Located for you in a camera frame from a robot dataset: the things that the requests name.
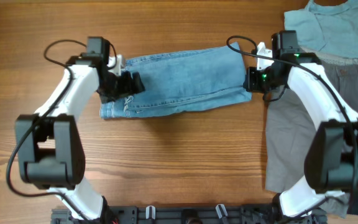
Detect light blue denim jeans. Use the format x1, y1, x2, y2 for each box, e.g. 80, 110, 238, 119
99, 42, 252, 119

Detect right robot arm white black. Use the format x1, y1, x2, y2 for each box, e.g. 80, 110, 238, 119
243, 30, 358, 222

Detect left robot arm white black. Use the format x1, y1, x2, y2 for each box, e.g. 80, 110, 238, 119
6, 37, 145, 223

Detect grey shorts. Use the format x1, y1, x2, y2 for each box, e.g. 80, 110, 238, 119
265, 53, 358, 217

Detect light teal shirt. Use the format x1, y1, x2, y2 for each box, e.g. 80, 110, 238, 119
284, 0, 358, 58

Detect black mounting rail base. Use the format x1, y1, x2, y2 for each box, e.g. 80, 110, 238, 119
50, 203, 328, 224

